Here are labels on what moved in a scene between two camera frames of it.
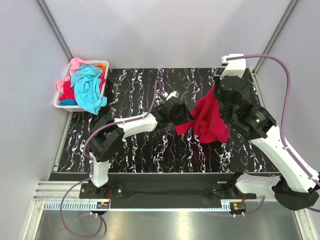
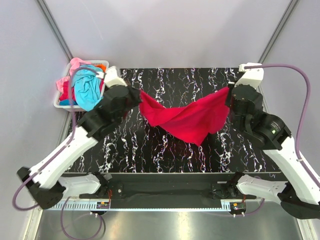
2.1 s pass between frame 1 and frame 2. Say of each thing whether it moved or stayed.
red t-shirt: moved
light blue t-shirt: stayed
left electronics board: stayed
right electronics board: stayed
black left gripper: moved
